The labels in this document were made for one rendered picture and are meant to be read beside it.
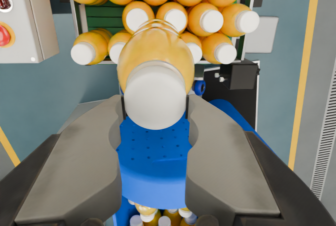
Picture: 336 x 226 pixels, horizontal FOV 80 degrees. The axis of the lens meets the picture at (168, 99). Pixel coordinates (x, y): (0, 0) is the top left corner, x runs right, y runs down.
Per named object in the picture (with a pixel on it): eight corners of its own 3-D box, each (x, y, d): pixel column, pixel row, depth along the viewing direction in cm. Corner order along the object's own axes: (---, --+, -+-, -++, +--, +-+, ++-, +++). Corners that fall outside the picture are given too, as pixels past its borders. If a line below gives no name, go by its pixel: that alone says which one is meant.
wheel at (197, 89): (192, 96, 56) (199, 98, 55) (194, 81, 54) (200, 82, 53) (199, 91, 60) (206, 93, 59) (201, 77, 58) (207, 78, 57)
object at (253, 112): (199, 204, 214) (202, 217, 201) (183, 66, 153) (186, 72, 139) (246, 195, 216) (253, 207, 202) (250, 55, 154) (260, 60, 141)
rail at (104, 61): (86, 61, 52) (83, 64, 50) (86, 58, 52) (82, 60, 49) (235, 60, 56) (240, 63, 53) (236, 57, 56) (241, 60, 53)
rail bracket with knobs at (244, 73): (210, 78, 63) (221, 90, 53) (213, 55, 60) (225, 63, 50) (241, 78, 64) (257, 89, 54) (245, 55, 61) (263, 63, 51)
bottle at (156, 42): (154, 5, 28) (147, 13, 11) (190, 40, 30) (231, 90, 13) (123, 45, 30) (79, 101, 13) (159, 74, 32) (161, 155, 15)
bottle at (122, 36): (142, 53, 58) (139, 70, 41) (117, 53, 58) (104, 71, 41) (140, 27, 55) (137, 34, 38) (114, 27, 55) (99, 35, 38)
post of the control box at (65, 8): (106, 12, 134) (18, 14, 42) (106, 5, 132) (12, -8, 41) (113, 12, 134) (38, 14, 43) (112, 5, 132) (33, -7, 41)
